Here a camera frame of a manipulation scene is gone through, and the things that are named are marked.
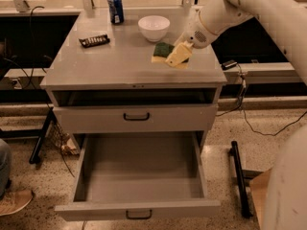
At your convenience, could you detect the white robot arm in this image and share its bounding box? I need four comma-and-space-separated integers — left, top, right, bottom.
166, 0, 307, 230

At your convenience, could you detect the dark snack bar packet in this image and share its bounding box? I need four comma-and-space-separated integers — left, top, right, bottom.
79, 34, 110, 48

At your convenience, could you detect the grey closed middle drawer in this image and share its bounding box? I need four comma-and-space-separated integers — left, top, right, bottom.
54, 104, 217, 133

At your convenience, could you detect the grey drawer cabinet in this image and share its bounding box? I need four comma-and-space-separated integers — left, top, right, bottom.
41, 8, 226, 143

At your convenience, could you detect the tan shoe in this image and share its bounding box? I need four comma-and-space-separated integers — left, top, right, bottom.
0, 190, 33, 217

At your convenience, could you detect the cardboard box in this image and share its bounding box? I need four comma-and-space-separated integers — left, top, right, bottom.
249, 170, 272, 230

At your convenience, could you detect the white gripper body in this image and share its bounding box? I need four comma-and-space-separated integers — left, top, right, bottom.
175, 11, 213, 49

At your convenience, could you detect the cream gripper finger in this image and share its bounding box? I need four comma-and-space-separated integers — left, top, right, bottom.
165, 41, 193, 68

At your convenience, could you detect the green and yellow sponge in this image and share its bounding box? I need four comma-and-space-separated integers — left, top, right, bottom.
151, 42, 189, 69

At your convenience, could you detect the black metal floor leg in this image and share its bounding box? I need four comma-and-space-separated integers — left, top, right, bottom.
230, 141, 252, 219

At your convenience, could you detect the white bowl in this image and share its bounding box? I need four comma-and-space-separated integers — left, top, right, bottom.
138, 15, 170, 42

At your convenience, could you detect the black floor cable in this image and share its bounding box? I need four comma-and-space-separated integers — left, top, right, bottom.
216, 64, 307, 138

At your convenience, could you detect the grey open lower drawer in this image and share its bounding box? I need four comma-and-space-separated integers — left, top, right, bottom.
55, 132, 221, 221

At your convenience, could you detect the blue soda can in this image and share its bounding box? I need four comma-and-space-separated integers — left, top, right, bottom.
107, 0, 124, 24

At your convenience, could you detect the black left stand leg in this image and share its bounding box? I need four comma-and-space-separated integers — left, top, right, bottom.
0, 108, 56, 164

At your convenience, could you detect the black power adapter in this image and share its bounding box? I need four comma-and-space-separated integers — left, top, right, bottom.
222, 60, 237, 71

